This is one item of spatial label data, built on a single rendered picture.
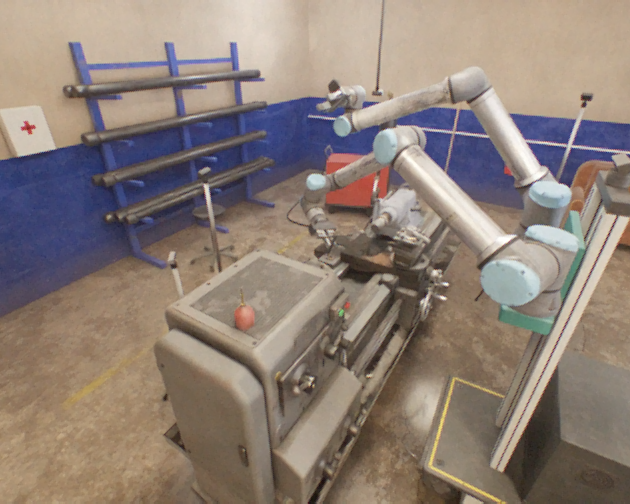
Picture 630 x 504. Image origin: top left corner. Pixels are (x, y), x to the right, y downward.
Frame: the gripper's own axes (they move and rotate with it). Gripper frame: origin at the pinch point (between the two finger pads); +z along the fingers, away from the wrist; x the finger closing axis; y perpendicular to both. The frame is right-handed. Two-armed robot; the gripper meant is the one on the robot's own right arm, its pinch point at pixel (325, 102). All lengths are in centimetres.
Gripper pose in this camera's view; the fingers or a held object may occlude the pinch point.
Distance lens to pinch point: 170.3
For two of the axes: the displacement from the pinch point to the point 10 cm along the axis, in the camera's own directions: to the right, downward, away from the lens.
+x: -6.4, 3.6, 6.8
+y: 5.6, 8.3, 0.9
